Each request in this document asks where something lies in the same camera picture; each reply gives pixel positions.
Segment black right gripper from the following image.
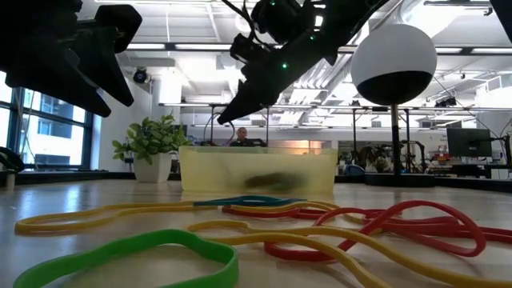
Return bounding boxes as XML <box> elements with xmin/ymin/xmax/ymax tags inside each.
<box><xmin>217</xmin><ymin>23</ymin><xmax>341</xmax><ymax>126</ymax></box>

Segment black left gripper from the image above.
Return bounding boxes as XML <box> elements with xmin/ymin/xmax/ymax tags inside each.
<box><xmin>0</xmin><ymin>10</ymin><xmax>135</xmax><ymax>118</ymax></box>

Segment teal rubber band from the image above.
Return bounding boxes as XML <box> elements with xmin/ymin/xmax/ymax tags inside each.
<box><xmin>193</xmin><ymin>194</ymin><xmax>307</xmax><ymax>208</ymax></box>

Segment yellow rubber band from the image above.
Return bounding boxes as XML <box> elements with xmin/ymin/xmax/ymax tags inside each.
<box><xmin>184</xmin><ymin>219</ymin><xmax>512</xmax><ymax>288</ymax></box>
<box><xmin>229</xmin><ymin>201</ymin><xmax>361</xmax><ymax>222</ymax></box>
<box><xmin>14</xmin><ymin>200</ymin><xmax>219</xmax><ymax>237</ymax></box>

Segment translucent yellow plastic bin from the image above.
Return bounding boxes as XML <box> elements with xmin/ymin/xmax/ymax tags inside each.
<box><xmin>178</xmin><ymin>146</ymin><xmax>338</xmax><ymax>196</ymax></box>

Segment green rubber band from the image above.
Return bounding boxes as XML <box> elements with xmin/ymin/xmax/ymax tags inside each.
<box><xmin>13</xmin><ymin>229</ymin><xmax>240</xmax><ymax>288</ymax></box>

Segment person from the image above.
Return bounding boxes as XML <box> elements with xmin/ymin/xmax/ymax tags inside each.
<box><xmin>229</xmin><ymin>126</ymin><xmax>267</xmax><ymax>148</ymax></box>

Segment black ceiling spotlight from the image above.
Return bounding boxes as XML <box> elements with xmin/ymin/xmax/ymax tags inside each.
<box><xmin>132</xmin><ymin>67</ymin><xmax>149</xmax><ymax>85</ymax></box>

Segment green plant in white pot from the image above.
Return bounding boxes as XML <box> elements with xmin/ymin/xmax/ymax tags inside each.
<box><xmin>111</xmin><ymin>114</ymin><xmax>194</xmax><ymax>185</ymax></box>

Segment background robot arms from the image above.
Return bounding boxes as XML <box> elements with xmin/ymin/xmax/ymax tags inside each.
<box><xmin>338</xmin><ymin>139</ymin><xmax>427</xmax><ymax>176</ymax></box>

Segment white globe lamp black stand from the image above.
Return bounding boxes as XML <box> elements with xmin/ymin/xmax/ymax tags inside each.
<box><xmin>350</xmin><ymin>23</ymin><xmax>438</xmax><ymax>188</ymax></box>

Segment black computer monitor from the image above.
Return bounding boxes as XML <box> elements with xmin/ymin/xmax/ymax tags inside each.
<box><xmin>446</xmin><ymin>127</ymin><xmax>494</xmax><ymax>158</ymax></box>

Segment black background workstation frame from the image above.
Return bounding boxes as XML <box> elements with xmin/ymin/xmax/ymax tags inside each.
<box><xmin>158</xmin><ymin>102</ymin><xmax>273</xmax><ymax>147</ymax></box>

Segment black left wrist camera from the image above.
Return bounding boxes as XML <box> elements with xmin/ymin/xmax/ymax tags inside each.
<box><xmin>94</xmin><ymin>4</ymin><xmax>143</xmax><ymax>55</ymax></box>

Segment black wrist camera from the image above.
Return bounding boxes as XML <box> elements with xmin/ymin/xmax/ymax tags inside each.
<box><xmin>250</xmin><ymin>0</ymin><xmax>318</xmax><ymax>46</ymax></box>
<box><xmin>94</xmin><ymin>4</ymin><xmax>143</xmax><ymax>55</ymax></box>

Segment dark window frame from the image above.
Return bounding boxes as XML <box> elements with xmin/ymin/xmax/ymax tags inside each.
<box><xmin>0</xmin><ymin>71</ymin><xmax>97</xmax><ymax>171</ymax></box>

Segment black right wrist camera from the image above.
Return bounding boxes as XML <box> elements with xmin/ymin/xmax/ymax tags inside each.
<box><xmin>250</xmin><ymin>0</ymin><xmax>318</xmax><ymax>46</ymax></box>

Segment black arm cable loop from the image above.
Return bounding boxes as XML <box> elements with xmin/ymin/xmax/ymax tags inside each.
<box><xmin>0</xmin><ymin>146</ymin><xmax>26</xmax><ymax>174</ymax></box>

